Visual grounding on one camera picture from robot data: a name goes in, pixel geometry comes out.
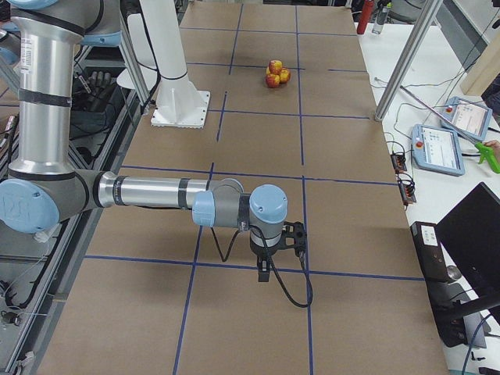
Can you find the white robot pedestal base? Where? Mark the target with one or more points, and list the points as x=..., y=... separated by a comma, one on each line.
x=178, y=102

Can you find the wooden board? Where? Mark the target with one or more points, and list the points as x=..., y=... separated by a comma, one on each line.
x=484, y=71

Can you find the near teach pendant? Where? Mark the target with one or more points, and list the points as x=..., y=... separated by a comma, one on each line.
x=437, y=149

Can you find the teach pendant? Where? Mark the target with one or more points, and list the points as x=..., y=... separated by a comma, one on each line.
x=437, y=149
x=471, y=117

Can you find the orange circuit board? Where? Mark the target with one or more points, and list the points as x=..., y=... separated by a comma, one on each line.
x=398, y=156
x=406, y=185

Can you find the black monitor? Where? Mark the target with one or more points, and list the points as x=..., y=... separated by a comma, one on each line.
x=470, y=235

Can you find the green handled grabber tool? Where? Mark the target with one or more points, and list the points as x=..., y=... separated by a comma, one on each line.
x=486, y=152

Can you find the red yellow lone apple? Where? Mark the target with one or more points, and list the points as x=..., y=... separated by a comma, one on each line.
x=275, y=66

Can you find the red yellow apple front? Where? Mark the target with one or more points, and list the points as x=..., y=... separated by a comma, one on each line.
x=272, y=80

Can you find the clear water bottle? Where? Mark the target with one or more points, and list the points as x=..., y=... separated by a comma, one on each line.
x=383, y=9

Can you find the aluminium frame post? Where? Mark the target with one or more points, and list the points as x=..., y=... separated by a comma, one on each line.
x=418, y=33

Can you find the far teach pendant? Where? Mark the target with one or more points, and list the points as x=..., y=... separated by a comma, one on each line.
x=471, y=117

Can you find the orange circuit board lower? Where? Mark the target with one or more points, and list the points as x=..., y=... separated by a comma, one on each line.
x=406, y=185

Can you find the orange circuit board upper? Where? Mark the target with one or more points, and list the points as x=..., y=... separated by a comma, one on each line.
x=398, y=156

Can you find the red bottle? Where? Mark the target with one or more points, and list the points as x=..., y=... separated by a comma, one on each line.
x=365, y=15

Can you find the red yellow apple back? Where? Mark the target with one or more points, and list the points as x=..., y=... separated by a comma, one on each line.
x=284, y=75

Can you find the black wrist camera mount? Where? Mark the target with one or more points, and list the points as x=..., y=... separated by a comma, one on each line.
x=294, y=237

